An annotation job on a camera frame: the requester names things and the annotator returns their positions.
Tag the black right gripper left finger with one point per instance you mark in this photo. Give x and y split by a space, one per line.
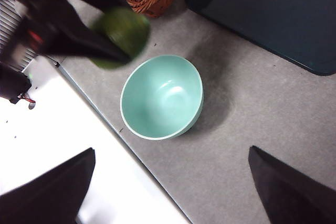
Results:
47 195

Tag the teal ceramic bowl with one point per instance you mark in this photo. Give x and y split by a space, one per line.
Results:
160 98

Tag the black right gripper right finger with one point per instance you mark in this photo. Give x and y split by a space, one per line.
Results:
296 195

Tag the green avocado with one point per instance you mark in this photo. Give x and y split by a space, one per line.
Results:
128 30

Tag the black camera device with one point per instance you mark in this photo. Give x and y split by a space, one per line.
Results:
13 83

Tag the black rectangular tray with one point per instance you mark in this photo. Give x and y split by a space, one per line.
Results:
275 14

